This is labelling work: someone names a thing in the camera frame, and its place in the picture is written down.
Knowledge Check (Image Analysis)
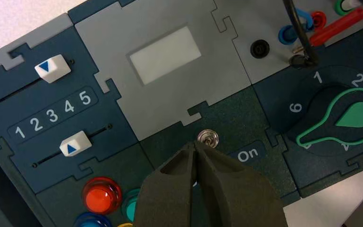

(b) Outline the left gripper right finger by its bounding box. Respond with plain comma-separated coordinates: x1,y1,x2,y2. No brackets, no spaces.
196,142,290,227

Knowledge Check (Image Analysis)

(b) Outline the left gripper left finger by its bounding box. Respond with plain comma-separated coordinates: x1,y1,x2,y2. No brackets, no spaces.
133,142,198,227

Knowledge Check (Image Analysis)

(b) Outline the metal toggle switch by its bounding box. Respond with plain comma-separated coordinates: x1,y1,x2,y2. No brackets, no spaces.
197,129,220,147

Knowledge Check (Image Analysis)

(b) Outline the green banana socket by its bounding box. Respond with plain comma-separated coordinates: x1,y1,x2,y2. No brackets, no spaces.
333,0,351,16

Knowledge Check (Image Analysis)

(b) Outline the green round push button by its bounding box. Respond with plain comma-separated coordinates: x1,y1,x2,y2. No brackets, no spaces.
121,188,141,223

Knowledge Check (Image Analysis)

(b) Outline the red banana socket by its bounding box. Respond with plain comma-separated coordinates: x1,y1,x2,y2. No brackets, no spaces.
310,10,328,29

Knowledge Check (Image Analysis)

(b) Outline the red round push button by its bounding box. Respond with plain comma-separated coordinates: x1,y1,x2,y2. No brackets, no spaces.
82,177,122,216

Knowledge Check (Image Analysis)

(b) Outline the blue round push button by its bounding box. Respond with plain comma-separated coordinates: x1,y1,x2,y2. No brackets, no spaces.
73,212,113,227

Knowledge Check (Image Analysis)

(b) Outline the grey and dark blue control box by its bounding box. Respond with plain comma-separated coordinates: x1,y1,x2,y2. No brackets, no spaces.
0,0,363,227

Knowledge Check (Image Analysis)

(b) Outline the white slider knob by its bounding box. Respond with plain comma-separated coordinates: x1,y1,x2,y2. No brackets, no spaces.
34,54,72,84
59,131,93,157

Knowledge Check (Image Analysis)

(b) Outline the dark rotary knob green outline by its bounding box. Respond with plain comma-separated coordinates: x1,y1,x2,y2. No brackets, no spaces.
286,83,363,157

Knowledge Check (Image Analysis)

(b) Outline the black banana socket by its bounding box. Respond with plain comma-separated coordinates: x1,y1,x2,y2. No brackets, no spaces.
250,39,270,59

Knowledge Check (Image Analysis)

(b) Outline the white rectangular display window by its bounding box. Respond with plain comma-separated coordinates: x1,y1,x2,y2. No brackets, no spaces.
129,26,202,86

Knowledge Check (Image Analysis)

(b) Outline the black jumper cable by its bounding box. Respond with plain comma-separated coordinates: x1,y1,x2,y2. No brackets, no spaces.
282,0,320,69

